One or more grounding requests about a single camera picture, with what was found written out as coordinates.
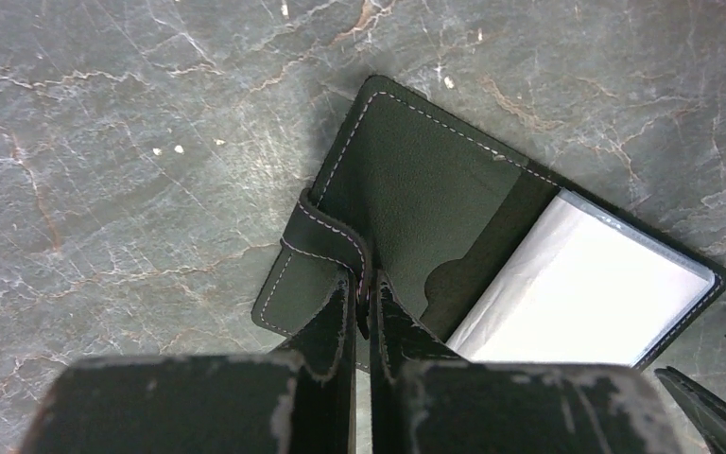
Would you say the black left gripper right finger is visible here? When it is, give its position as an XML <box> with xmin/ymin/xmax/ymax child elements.
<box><xmin>370</xmin><ymin>271</ymin><xmax>680</xmax><ymax>453</ymax></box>

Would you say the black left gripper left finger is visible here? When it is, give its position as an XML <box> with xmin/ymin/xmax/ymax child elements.
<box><xmin>21</xmin><ymin>274</ymin><xmax>357</xmax><ymax>453</ymax></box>

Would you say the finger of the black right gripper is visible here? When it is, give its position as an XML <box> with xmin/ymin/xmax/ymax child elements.
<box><xmin>654</xmin><ymin>367</ymin><xmax>726</xmax><ymax>454</ymax></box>

